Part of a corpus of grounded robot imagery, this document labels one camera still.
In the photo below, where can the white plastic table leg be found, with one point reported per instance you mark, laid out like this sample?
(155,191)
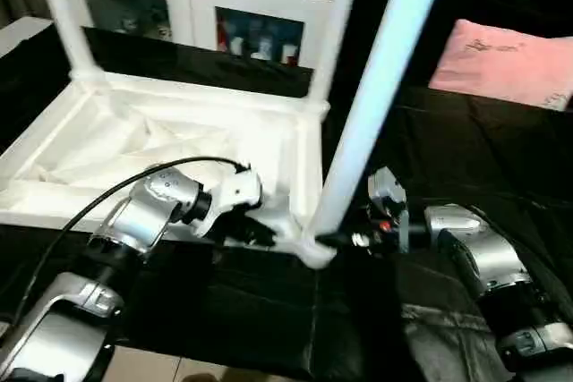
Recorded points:
(336,33)
(67,15)
(376,87)

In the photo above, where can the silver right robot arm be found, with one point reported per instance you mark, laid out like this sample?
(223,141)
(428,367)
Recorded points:
(483,252)

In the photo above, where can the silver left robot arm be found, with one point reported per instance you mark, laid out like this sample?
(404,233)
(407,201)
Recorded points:
(134,216)

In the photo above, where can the black work mat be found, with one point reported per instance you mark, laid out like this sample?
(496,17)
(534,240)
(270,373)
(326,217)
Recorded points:
(269,310)

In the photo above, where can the pink pillow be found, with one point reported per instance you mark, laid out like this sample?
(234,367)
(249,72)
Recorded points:
(506,64)

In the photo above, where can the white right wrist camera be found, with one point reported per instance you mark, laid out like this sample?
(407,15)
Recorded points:
(387,190)

